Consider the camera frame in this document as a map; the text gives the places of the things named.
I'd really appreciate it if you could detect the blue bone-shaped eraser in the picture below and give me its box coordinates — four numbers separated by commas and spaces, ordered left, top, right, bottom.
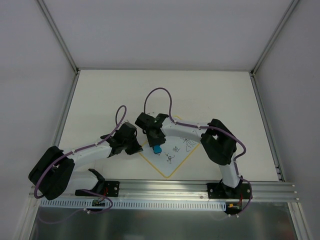
152, 145, 162, 155

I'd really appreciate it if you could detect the aluminium corner post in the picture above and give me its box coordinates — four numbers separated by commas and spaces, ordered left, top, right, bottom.
35, 0, 79, 74
250, 0, 301, 77

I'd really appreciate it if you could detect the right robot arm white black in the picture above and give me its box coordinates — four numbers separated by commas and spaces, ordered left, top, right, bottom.
136, 113, 242, 198

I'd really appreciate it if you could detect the left green circuit board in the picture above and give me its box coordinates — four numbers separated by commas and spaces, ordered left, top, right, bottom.
91, 199, 106, 207

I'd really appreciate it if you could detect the left aluminium corner post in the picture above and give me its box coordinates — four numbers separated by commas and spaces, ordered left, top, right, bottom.
35, 0, 79, 74

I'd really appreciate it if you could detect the right small circuit board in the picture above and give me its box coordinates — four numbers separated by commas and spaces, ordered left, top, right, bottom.
226, 201, 242, 210

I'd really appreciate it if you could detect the right aluminium corner post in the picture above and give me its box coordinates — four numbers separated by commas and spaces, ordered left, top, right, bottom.
250, 0, 301, 77

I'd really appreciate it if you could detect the front aluminium mounting rail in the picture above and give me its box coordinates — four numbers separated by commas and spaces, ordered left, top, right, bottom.
28, 176, 300, 204

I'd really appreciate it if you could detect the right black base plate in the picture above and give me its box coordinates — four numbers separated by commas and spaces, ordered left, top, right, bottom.
206, 181, 252, 200

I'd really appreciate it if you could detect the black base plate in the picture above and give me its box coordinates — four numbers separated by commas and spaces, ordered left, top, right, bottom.
101, 180, 120, 198
206, 181, 252, 200

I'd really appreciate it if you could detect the yellow-framed small whiteboard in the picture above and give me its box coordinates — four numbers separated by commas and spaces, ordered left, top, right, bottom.
139, 136, 200, 179

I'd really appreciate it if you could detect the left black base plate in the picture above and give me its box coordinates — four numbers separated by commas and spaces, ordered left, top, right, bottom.
101, 180, 120, 198

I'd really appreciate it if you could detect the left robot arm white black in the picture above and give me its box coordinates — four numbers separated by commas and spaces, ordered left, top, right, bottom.
28, 122, 143, 200

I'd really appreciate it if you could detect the white slotted cable duct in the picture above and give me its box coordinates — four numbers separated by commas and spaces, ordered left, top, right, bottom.
40, 198, 227, 212

